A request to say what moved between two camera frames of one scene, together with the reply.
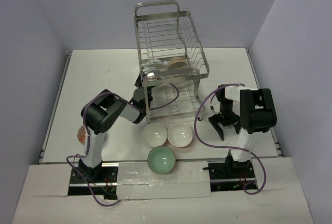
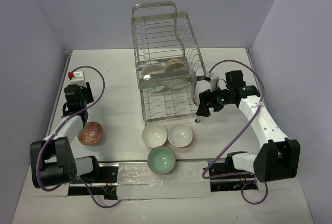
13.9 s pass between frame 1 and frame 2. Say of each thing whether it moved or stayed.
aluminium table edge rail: stayed
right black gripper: moved
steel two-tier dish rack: stayed
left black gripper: moved
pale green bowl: stayed
